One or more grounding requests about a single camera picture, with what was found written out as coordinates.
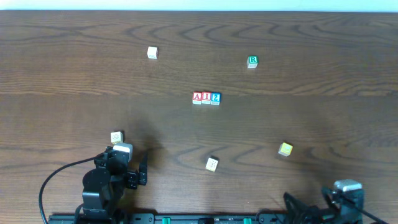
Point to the plain white wooden block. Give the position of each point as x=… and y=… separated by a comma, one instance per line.
x=152, y=52

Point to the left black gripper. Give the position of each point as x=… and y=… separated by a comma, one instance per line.
x=131, y=179

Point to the blue number 2 block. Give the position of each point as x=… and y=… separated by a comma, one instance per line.
x=215, y=99

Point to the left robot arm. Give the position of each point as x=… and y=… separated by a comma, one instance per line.
x=104, y=186

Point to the black mounting rail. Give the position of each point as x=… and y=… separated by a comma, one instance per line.
x=149, y=218

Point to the red letter I block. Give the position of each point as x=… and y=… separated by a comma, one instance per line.
x=206, y=98

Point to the yellow wooden block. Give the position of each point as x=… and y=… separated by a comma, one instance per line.
x=285, y=149

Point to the green letter R block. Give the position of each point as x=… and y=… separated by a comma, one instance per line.
x=252, y=61

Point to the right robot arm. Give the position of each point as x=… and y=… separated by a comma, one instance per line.
x=343, y=207

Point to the beige block with oval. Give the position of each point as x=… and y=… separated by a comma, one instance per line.
x=117, y=137

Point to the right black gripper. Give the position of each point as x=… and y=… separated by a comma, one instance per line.
x=311, y=213

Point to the red letter A block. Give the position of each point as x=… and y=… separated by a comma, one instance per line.
x=197, y=98

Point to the beige block with pattern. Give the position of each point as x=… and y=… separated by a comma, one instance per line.
x=211, y=164

